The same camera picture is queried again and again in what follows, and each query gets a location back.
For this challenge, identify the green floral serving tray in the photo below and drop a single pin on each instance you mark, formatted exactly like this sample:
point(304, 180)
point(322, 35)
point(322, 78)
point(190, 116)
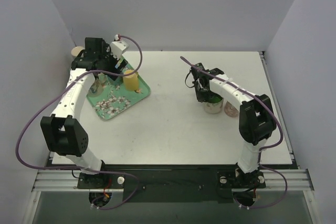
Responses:
point(116, 99)

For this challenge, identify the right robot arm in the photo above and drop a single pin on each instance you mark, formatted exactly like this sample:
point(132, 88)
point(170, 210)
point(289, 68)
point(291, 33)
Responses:
point(255, 113)

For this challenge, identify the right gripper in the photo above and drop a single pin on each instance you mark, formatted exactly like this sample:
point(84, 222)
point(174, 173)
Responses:
point(200, 94)

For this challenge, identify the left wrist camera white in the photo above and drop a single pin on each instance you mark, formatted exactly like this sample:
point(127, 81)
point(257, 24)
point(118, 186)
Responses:
point(118, 48)

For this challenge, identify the beige tall mug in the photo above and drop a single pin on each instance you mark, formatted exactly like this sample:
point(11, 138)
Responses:
point(76, 51)

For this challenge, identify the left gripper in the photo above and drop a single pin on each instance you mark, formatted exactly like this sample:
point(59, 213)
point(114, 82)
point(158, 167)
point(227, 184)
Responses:
point(113, 70)

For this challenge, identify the cream floral mug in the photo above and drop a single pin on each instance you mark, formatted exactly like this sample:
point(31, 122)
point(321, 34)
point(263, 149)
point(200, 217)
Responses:
point(98, 86)

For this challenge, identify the white mug green inside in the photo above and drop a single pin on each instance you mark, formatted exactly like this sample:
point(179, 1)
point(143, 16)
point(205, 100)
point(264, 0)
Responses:
point(214, 105)

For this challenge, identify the blue butterfly mug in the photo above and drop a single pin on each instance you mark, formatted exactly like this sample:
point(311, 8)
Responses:
point(120, 66)

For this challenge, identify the yellow mug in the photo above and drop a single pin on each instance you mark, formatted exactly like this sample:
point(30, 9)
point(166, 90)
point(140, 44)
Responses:
point(130, 80)

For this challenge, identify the aluminium frame rail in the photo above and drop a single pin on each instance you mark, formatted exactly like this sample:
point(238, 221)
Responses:
point(297, 180)

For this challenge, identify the pink patterned mug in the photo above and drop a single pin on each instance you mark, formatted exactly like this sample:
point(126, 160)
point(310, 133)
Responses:
point(230, 110)

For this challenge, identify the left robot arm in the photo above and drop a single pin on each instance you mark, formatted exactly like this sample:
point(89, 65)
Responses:
point(62, 130)

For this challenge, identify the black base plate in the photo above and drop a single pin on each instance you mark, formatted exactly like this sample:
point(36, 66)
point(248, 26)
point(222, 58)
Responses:
point(173, 183)

